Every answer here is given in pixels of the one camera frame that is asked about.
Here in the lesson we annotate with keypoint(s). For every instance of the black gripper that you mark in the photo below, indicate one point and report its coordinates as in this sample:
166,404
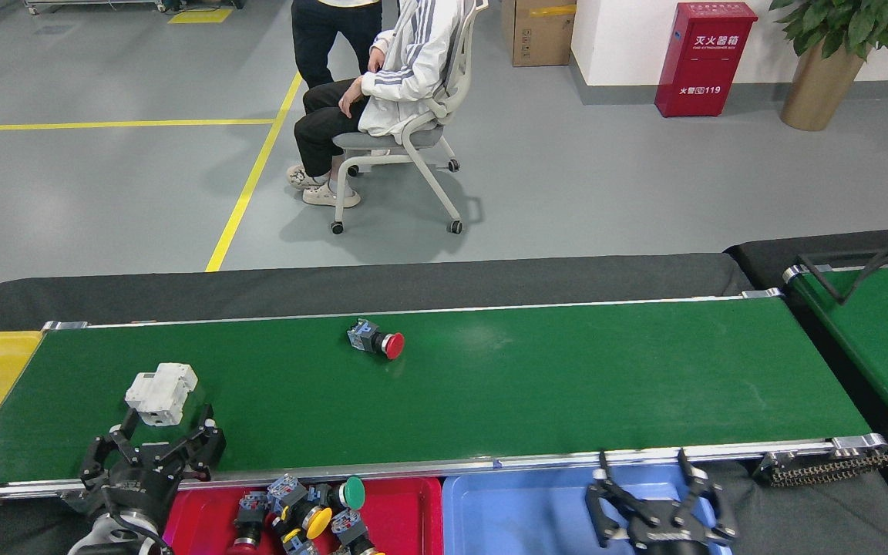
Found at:
671,536
139,489

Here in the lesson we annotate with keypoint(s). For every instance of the white circuit breaker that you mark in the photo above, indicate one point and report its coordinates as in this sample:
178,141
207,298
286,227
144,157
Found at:
163,389

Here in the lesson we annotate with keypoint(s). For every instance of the green push button switch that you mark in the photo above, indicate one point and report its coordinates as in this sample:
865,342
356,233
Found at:
351,493

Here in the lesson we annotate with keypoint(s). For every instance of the blue plastic tray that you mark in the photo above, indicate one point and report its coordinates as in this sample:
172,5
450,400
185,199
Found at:
513,516

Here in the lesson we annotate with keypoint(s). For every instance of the long green conveyor belt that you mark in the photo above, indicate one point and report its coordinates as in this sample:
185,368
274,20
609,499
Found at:
529,385

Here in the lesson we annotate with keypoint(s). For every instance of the red plastic tray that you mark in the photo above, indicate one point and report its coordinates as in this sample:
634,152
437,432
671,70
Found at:
413,516

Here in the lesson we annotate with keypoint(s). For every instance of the person's left hand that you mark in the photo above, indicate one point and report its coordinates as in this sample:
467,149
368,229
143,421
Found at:
351,96

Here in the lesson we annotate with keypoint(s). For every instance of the person's right hand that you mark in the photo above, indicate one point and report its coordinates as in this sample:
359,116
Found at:
377,60

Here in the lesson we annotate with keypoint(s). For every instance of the wide black table cloth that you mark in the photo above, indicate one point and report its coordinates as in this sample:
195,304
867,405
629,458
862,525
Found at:
606,277

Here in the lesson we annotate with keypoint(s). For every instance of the narrow black table cloth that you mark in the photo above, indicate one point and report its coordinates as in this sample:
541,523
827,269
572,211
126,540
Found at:
760,258

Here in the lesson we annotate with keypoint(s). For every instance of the grey white office chair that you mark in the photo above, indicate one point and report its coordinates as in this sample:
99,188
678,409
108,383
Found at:
413,142

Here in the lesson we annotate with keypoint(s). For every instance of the red fire extinguisher cabinet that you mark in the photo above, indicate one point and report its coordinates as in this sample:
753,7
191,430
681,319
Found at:
702,73

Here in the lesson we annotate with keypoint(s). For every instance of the potted plant in gold pot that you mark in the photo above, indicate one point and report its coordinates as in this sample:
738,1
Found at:
818,92

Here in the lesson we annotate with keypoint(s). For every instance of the person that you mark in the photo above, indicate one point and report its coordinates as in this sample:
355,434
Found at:
405,77
321,38

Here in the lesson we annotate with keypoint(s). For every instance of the metal rack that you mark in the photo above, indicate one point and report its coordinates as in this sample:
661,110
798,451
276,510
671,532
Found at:
97,5

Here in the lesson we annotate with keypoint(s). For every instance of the brown cardboard box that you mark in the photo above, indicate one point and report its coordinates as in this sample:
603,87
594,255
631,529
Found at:
540,35

